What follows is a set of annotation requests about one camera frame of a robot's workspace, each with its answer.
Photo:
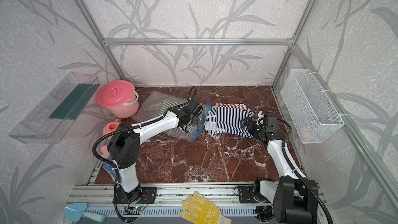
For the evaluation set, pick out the blue dotted work glove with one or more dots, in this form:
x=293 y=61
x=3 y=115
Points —
x=110 y=170

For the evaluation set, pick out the yellow dotted work glove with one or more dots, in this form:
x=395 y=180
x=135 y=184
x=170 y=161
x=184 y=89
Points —
x=198 y=210

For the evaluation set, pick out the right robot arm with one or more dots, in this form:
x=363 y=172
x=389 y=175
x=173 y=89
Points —
x=295 y=198

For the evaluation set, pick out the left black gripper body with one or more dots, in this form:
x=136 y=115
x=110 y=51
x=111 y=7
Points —
x=189 y=118

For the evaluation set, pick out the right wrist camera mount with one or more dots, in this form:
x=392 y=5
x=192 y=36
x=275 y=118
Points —
x=260 y=117

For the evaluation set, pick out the pink bucket with lid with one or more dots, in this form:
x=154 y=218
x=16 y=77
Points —
x=120 y=98

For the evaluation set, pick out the clear plastic vacuum bag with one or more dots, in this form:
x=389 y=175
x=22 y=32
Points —
x=155 y=105

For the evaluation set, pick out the blue white striped garment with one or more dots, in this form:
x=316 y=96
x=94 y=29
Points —
x=226 y=120

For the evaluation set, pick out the clear acrylic wall shelf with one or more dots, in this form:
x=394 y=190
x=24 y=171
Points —
x=36 y=127

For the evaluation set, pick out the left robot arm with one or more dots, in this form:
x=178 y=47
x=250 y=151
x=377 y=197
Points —
x=126 y=140

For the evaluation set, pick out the white wire mesh basket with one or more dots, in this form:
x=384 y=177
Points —
x=310 y=106

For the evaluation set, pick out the red white striped garment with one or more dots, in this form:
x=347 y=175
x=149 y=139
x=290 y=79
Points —
x=240 y=106

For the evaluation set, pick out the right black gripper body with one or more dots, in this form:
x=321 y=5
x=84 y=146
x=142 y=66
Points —
x=257 y=130

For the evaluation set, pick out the pink item in basket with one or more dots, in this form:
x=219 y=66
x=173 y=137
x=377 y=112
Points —
x=306 y=134

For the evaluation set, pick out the green white striped garment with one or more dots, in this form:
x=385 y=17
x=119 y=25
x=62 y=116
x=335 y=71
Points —
x=173 y=109

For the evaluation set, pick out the pink watering can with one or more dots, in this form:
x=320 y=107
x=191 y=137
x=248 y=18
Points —
x=110 y=127

